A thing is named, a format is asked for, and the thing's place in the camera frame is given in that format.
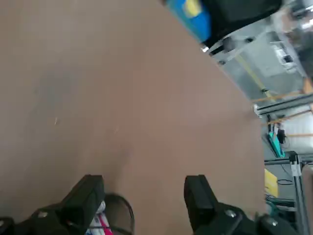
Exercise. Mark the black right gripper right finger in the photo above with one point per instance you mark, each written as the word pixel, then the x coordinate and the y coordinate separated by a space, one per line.
pixel 203 200

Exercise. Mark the aluminium profile rail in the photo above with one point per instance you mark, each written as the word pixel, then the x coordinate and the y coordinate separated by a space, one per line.
pixel 286 104

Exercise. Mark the black mesh pen holder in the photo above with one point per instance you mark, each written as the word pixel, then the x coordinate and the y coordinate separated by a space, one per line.
pixel 122 215

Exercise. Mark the aluminium profile post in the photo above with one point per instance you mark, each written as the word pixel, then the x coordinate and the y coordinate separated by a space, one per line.
pixel 297 186

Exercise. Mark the yellow box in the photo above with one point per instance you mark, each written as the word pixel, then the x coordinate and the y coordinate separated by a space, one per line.
pixel 271 182

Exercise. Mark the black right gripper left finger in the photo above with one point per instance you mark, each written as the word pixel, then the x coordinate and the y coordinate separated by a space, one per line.
pixel 83 200

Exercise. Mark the teal flat case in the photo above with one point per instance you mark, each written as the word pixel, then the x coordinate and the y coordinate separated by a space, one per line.
pixel 276 144

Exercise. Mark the red capped marker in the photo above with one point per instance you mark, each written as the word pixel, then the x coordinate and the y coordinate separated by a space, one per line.
pixel 104 224

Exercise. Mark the blue and yellow bin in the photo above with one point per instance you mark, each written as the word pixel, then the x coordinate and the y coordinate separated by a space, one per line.
pixel 193 17

